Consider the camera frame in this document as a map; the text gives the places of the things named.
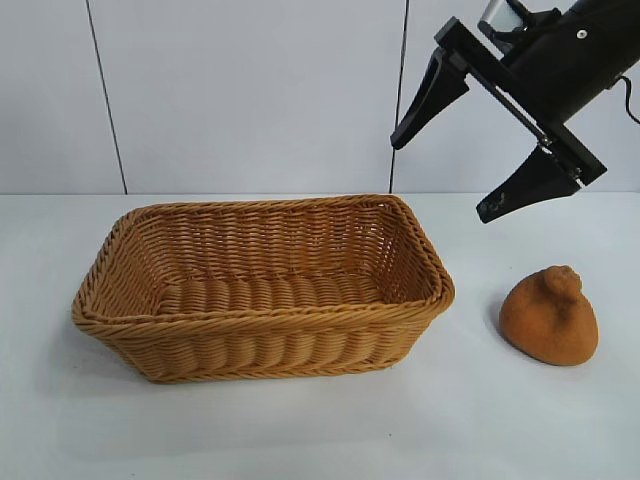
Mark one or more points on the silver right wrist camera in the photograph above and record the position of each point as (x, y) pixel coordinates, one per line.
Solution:
(502, 17)

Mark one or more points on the orange knobbed citrus fruit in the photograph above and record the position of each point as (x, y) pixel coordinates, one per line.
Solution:
(547, 325)

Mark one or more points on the brown woven wicker basket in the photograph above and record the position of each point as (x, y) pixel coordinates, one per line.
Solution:
(260, 330)

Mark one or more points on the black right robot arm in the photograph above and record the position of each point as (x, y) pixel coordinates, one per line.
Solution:
(617, 22)

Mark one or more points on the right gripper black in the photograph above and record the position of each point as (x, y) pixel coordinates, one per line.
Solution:
(555, 75)

